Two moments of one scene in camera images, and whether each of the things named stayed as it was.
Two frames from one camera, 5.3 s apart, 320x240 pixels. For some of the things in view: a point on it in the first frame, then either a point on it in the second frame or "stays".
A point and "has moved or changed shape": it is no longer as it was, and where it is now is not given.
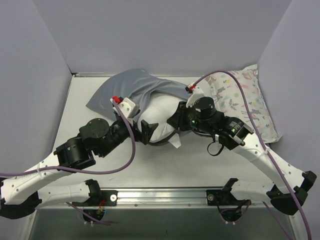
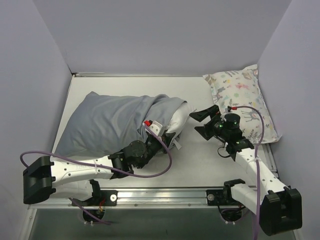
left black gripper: [139, 131] → [164, 139]
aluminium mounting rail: [156, 197] stays
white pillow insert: [158, 110] has moved or changed shape
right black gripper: [178, 117] → [208, 125]
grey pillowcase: [135, 84] → [96, 124]
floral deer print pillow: [229, 97] stays
